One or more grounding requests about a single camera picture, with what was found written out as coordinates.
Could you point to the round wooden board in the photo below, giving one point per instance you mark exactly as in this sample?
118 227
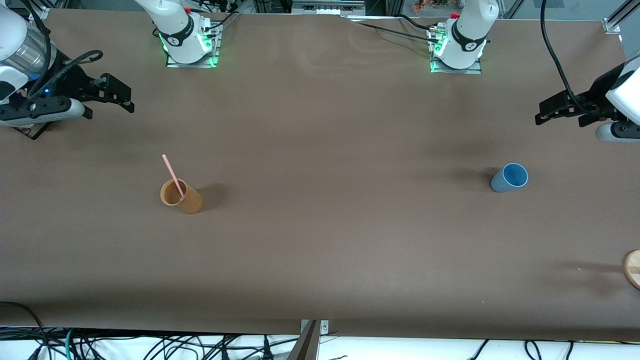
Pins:
634 270

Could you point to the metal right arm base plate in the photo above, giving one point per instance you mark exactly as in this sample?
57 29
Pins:
216 47

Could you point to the brown cup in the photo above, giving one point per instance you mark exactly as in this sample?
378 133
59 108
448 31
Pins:
190 200

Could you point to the pink chopstick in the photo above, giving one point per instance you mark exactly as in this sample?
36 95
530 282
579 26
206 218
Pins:
172 172

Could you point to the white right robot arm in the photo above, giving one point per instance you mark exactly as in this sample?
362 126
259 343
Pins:
175 30

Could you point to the aluminium frame profile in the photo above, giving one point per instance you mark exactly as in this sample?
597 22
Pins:
617 20

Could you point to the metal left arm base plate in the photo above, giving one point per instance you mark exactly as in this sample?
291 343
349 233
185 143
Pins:
475 70

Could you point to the grey control box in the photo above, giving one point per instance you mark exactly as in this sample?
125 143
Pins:
327 6

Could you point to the grey table leg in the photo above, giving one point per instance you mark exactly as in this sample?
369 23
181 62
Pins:
306 345

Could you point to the metal table bracket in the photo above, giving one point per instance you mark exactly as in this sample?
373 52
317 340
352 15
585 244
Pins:
324 326

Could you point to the blue cup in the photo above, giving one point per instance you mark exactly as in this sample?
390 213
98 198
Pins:
507 179

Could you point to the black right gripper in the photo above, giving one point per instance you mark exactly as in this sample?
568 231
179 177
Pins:
71 80

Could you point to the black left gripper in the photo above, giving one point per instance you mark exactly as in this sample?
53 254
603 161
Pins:
596 93

